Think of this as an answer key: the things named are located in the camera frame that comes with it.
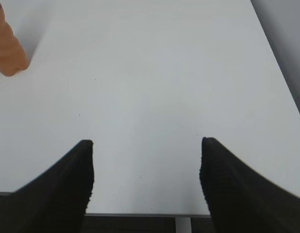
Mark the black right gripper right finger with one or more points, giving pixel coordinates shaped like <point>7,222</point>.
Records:
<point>239,199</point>

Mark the orange Mirinda soda bottle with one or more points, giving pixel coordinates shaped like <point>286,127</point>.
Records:
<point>12,56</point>

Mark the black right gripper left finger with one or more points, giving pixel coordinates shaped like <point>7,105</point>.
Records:
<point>55,201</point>

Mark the white table leg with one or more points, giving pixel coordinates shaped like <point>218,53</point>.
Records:
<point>182,225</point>

